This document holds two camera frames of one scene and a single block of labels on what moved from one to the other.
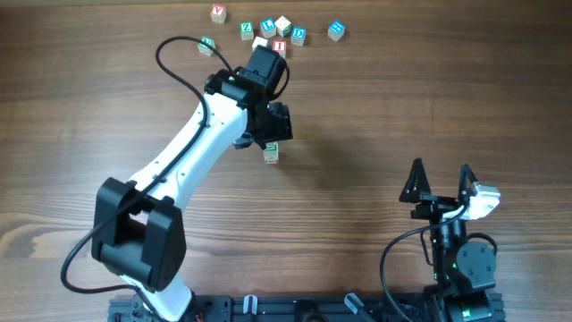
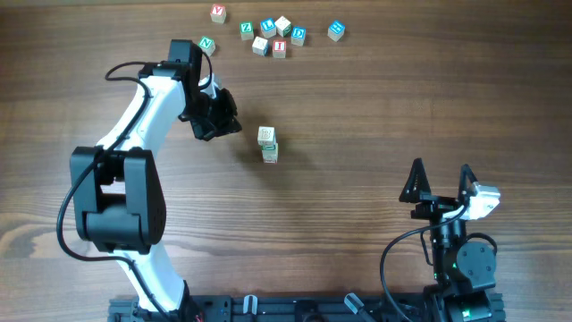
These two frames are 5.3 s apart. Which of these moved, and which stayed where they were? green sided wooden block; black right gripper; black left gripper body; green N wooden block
Moved: black left gripper body
Stayed: green sided wooden block; green N wooden block; black right gripper
